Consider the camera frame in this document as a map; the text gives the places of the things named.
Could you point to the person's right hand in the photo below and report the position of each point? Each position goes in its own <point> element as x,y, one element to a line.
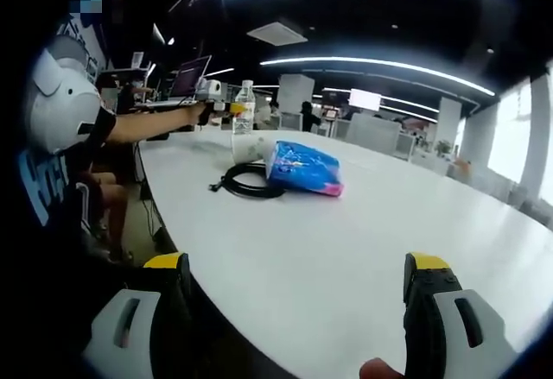
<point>380,370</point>

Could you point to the open silver laptop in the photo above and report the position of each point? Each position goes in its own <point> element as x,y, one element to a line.
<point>190,79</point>

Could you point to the green potted plant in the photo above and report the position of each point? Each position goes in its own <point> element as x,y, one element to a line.
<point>443,148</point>

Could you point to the brown cardboard box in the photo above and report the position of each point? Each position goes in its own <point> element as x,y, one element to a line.
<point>461,165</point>

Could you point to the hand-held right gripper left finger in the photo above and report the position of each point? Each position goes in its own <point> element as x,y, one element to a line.
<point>129,331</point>

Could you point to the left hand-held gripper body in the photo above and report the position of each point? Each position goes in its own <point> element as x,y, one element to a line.
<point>212,90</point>

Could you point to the person in dark shirt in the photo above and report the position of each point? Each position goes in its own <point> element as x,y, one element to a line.
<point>47,180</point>

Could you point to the white wall display screen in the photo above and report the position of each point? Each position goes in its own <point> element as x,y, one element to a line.
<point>365,99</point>

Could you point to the person's leg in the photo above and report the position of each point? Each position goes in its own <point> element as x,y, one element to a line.
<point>114,215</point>

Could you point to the blue tissue packet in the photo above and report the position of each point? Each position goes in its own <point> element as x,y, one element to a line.
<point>302,167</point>

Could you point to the wide window with blinds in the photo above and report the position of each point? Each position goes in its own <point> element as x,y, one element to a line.
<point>548,137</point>

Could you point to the clear plastic water bottle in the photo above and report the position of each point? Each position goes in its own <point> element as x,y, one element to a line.
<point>243,124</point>

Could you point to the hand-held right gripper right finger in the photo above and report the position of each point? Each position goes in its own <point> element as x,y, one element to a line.
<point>453,331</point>

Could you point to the white desk partition panel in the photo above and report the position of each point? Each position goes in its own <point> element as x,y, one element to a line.
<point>373,135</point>

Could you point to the long ceiling light strip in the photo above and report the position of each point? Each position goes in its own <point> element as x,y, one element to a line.
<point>380,65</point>

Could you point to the narrow window with blinds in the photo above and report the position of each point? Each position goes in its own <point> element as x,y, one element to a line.
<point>510,137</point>

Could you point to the ceiling air vent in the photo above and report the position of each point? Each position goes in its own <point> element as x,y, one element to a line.
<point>276,33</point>

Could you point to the white table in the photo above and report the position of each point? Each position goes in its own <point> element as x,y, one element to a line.
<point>345,267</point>

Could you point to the white paper cup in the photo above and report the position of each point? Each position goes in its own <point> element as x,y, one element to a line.
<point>248,148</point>

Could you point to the white chest-worn device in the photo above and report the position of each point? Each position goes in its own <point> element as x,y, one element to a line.
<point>60,94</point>

